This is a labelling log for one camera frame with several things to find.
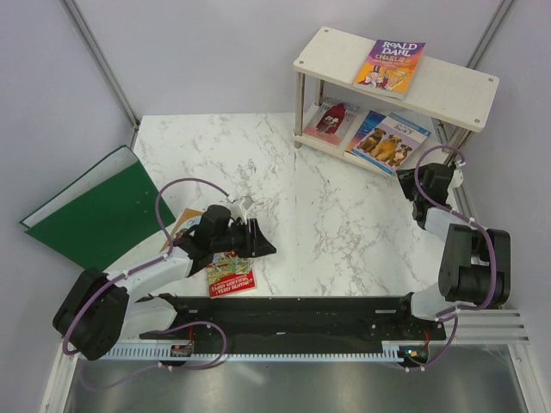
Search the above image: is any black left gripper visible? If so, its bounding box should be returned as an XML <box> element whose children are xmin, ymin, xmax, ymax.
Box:
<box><xmin>212</xmin><ymin>219</ymin><xmax>276</xmax><ymax>258</ymax></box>

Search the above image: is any Why Do Dogs Bark book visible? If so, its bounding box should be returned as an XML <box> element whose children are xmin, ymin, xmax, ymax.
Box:
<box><xmin>348</xmin><ymin>113</ymin><xmax>431</xmax><ymax>175</ymax></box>

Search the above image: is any Jane Eyre book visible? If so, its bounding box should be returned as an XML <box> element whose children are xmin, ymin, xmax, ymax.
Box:
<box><xmin>345</xmin><ymin>111</ymin><xmax>387</xmax><ymax>154</ymax></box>

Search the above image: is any Charlie Chocolate Factory book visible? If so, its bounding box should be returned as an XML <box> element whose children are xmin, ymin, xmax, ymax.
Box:
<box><xmin>352</xmin><ymin>40</ymin><xmax>425</xmax><ymax>100</ymax></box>

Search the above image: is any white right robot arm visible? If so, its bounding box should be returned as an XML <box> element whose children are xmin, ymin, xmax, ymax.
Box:
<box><xmin>393</xmin><ymin>163</ymin><xmax>511</xmax><ymax>339</ymax></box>

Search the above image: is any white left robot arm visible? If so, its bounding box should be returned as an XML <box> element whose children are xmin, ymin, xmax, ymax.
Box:
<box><xmin>53</xmin><ymin>205</ymin><xmax>276</xmax><ymax>361</ymax></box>

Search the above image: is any red 13-Storey Treehouse book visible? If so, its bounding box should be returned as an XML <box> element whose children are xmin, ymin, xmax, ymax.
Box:
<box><xmin>206</xmin><ymin>252</ymin><xmax>257</xmax><ymax>299</ymax></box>

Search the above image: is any orange Charlie portrait book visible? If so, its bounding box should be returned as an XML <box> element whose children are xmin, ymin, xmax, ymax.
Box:
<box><xmin>170</xmin><ymin>208</ymin><xmax>203</xmax><ymax>246</ymax></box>

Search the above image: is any white two-tier shelf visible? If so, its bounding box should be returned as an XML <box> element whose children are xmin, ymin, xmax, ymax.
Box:
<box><xmin>294</xmin><ymin>27</ymin><xmax>499</xmax><ymax>177</ymax></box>

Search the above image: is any red house cover book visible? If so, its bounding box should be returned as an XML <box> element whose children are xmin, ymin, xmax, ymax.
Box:
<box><xmin>304</xmin><ymin>98</ymin><xmax>359</xmax><ymax>145</ymax></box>

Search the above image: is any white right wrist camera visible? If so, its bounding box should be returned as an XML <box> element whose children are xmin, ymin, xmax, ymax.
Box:
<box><xmin>449</xmin><ymin>161</ymin><xmax>466</xmax><ymax>190</ymax></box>

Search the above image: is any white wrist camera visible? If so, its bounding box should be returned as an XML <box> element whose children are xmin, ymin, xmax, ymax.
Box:
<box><xmin>226</xmin><ymin>195</ymin><xmax>254</xmax><ymax>220</ymax></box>
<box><xmin>449</xmin><ymin>161</ymin><xmax>466</xmax><ymax>190</ymax></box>

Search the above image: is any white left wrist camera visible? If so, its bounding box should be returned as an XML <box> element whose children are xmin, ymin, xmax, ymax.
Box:
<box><xmin>226</xmin><ymin>195</ymin><xmax>254</xmax><ymax>220</ymax></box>

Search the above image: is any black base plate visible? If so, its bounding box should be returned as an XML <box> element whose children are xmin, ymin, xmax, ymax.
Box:
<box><xmin>141</xmin><ymin>296</ymin><xmax>446</xmax><ymax>354</ymax></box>

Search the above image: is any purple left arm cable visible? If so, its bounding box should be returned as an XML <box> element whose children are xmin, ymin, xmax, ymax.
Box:
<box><xmin>62</xmin><ymin>177</ymin><xmax>228</xmax><ymax>391</ymax></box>

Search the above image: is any green ring binder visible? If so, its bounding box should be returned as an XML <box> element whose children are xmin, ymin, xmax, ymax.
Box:
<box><xmin>20</xmin><ymin>145</ymin><xmax>176</xmax><ymax>270</ymax></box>

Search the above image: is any aluminium rail frame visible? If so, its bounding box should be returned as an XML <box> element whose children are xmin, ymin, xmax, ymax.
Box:
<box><xmin>453</xmin><ymin>309</ymin><xmax>529</xmax><ymax>345</ymax></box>

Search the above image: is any white slotted cable duct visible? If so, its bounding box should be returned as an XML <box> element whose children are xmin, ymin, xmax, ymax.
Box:
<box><xmin>101</xmin><ymin>340</ymin><xmax>428</xmax><ymax>362</ymax></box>

